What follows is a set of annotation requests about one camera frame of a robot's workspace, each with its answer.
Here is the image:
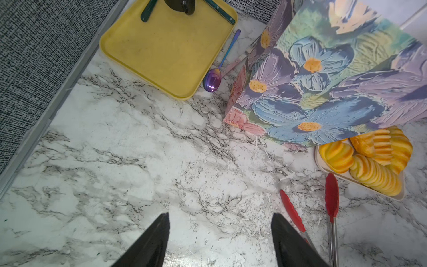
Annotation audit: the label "black cup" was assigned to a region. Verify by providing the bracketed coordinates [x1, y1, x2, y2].
[165, 0, 196, 16]

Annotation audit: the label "iridescent purple spoon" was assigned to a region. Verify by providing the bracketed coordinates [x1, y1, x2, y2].
[202, 29, 241, 92]

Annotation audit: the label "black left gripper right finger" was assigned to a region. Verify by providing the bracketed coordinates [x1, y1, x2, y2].
[271, 213, 329, 267]

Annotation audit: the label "red metal tongs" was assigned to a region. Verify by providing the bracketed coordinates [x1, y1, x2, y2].
[280, 173, 339, 267]

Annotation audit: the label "green chopstick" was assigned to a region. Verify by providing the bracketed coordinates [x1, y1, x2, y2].
[204, 0, 236, 25]
[140, 0, 157, 22]

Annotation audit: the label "yellow striped bread top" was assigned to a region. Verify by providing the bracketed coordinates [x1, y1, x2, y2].
[350, 129, 393, 166]

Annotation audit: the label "yellow striped bread front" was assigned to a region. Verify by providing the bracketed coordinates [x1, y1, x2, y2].
[349, 155, 403, 196]

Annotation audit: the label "yellow striped bread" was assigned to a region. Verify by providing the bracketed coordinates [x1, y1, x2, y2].
[319, 141, 354, 174]
[387, 126, 413, 175]
[349, 155, 403, 196]
[350, 129, 393, 166]

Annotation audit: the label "green chopstick right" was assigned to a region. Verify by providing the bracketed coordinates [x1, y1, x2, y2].
[204, 0, 236, 25]

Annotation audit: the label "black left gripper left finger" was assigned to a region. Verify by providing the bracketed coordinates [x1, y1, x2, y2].
[112, 213, 170, 267]

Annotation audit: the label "beige bread tray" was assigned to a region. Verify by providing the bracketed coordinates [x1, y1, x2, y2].
[314, 146, 406, 201]

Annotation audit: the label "green chopstick left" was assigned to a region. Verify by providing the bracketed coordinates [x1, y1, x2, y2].
[140, 0, 157, 22]

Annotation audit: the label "floral paper gift bag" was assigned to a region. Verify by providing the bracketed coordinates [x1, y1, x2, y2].
[224, 1, 427, 147]

